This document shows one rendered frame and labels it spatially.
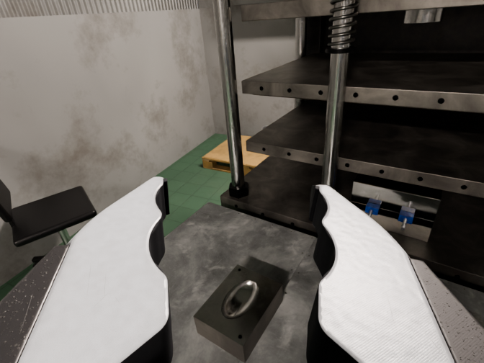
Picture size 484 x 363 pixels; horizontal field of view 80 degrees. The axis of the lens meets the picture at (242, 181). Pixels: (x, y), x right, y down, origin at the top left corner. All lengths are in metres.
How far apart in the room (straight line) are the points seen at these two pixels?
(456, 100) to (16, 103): 2.40
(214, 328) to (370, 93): 0.80
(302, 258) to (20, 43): 2.22
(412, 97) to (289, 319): 0.72
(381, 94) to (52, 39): 2.27
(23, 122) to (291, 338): 2.20
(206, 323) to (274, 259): 0.34
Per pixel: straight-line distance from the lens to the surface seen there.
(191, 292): 0.95
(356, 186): 1.14
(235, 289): 0.86
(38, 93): 2.58
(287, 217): 1.22
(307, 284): 0.95
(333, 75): 0.99
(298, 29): 1.73
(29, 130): 2.55
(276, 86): 1.12
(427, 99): 1.00
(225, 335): 0.77
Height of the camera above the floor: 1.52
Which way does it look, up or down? 30 degrees down
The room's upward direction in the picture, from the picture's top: 5 degrees counter-clockwise
